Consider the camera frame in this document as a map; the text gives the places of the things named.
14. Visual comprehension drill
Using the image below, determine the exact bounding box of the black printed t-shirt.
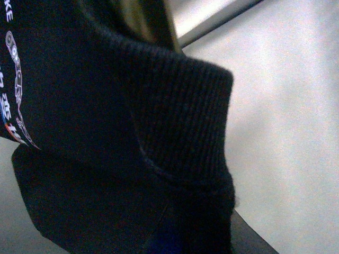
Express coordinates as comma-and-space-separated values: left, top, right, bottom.
1, 1, 235, 253

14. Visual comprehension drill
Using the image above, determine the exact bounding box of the grey horizontal metal rail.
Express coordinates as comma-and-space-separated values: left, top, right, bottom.
170, 1, 260, 48

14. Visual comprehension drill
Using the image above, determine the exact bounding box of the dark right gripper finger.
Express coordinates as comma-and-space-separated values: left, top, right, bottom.
231, 210, 278, 254

